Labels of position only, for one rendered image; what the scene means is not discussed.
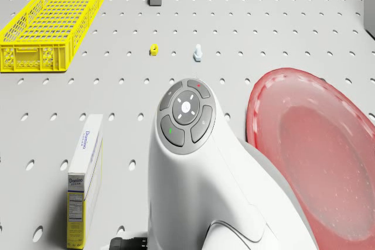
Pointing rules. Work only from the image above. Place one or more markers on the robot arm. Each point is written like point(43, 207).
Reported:
point(199, 179)

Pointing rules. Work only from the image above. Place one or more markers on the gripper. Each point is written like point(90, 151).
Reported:
point(129, 243)

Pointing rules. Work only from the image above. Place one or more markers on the red plate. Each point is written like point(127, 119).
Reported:
point(316, 150)

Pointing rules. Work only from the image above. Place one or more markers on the small yellow nut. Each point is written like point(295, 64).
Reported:
point(153, 49)

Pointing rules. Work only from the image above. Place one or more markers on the yellow basket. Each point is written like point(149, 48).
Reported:
point(29, 59)

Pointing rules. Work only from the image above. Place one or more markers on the white and yellow box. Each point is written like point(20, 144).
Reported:
point(85, 156)

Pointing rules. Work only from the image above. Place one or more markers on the bolt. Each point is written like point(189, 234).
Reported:
point(197, 54)

